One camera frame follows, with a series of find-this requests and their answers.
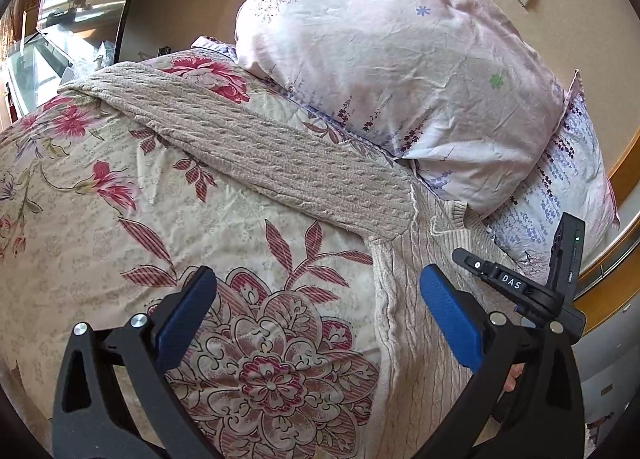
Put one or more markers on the orange wooden wardrobe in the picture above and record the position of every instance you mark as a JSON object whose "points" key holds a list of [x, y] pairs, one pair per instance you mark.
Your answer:
{"points": [[617, 249]]}

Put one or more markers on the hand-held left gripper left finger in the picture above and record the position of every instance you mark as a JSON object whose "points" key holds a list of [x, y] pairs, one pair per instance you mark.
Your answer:
{"points": [[186, 311]]}

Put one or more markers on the person's right hand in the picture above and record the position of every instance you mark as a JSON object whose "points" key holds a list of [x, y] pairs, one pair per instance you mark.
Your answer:
{"points": [[513, 379]]}

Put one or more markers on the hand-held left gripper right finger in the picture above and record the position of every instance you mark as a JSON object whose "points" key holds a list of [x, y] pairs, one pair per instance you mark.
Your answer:
{"points": [[450, 319]]}

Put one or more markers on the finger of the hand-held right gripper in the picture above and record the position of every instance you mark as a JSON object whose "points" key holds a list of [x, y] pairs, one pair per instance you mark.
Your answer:
{"points": [[510, 280]]}

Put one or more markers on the lavender print pillow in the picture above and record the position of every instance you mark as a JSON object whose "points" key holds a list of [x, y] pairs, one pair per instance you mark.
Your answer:
{"points": [[565, 179]]}

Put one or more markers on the pink floral pillow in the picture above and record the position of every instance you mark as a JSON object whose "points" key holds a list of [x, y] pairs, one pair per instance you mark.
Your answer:
{"points": [[400, 54]]}

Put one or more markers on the red floral quilt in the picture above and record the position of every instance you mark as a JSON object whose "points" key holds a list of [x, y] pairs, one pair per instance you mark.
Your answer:
{"points": [[150, 219]]}

